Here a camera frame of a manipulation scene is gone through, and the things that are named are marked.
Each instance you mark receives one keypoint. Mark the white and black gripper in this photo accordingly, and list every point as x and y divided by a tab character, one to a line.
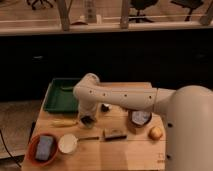
87	109

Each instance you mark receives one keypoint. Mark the green glass cup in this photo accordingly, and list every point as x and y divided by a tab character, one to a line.
88	122

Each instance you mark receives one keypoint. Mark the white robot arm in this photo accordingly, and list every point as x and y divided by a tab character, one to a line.
188	111

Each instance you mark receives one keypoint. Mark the green plastic tray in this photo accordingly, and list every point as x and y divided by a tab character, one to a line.
60	98

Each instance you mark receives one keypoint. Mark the metal fork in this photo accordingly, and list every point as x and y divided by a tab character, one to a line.
88	138

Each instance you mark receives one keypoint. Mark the dark brush block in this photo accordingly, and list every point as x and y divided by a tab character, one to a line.
113	134

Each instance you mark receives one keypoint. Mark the yellow banana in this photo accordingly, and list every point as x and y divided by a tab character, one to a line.
61	124

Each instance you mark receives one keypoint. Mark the white cup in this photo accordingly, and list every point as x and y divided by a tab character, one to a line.
67	144

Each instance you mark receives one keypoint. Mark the brown bowl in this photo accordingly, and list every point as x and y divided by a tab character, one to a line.
139	126

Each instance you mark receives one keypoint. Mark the crumpled white paper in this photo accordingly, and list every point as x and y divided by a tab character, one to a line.
140	117

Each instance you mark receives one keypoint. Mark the blue sponge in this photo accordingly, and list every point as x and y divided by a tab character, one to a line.
44	148

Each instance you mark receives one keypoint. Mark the yellow potato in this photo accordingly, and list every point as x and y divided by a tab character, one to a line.
155	133

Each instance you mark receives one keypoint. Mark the black office chair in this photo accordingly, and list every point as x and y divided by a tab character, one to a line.
140	5

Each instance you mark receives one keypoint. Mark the white handled brush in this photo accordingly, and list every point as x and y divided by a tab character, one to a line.
105	107

